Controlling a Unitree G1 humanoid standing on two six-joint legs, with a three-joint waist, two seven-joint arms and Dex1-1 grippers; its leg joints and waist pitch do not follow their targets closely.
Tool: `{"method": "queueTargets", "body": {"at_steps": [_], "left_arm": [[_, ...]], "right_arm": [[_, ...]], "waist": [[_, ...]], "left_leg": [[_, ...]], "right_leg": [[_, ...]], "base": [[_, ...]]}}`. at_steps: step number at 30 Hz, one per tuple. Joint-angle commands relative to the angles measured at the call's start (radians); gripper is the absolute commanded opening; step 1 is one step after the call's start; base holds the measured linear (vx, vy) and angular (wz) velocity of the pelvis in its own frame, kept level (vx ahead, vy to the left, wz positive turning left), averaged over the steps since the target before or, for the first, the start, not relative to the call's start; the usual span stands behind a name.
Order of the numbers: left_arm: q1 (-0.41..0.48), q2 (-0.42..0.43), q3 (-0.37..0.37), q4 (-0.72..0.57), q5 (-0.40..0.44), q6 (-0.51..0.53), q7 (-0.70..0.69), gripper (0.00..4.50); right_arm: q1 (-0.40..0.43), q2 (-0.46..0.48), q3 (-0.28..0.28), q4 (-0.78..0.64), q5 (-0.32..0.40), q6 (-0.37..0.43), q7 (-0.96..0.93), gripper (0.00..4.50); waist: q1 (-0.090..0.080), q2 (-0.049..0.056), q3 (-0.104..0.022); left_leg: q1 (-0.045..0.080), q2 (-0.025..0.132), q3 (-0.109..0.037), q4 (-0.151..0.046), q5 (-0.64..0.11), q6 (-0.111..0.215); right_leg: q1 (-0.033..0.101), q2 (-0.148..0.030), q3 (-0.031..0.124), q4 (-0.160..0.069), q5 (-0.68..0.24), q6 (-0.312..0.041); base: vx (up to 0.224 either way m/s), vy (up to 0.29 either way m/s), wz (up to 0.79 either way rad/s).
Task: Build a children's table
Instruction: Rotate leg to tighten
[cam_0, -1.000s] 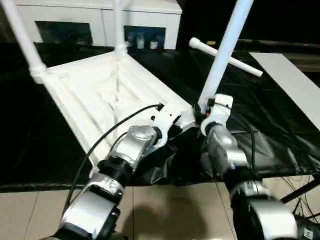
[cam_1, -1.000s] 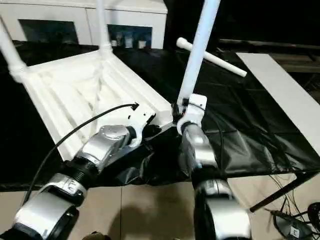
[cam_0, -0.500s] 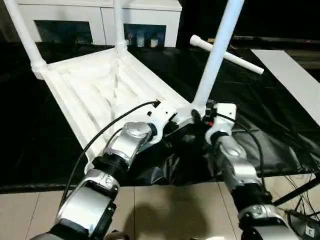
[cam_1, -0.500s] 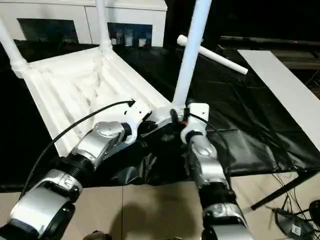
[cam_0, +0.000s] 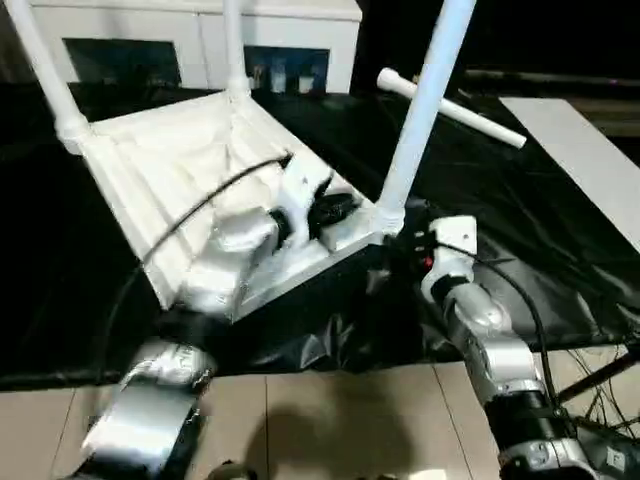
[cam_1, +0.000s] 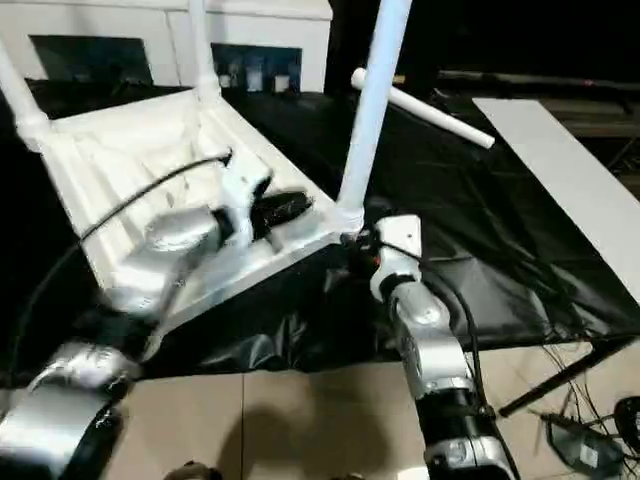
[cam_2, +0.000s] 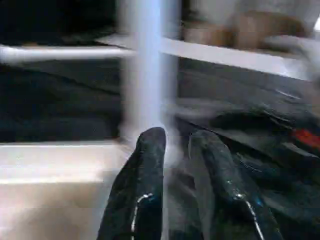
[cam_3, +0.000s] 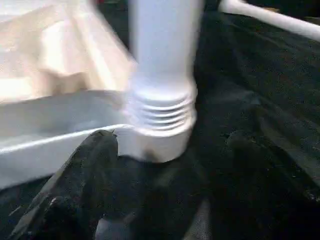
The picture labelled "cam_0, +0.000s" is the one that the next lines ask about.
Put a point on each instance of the white plastic table leg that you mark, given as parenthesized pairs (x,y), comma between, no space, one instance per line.
(236,45)
(45,70)
(425,100)
(460,110)

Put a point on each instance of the white cabinet with glass doors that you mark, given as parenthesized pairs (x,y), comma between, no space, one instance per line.
(150,25)

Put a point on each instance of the flat white board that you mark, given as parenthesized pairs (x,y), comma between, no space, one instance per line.
(590,160)

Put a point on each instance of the black work mat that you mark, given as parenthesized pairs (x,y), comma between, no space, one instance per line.
(80,280)

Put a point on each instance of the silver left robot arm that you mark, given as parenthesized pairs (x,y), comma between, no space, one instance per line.
(200,300)

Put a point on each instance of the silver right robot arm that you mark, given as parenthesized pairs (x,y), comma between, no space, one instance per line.
(490,350)

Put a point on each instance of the black stand leg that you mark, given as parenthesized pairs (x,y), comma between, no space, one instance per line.
(600,370)

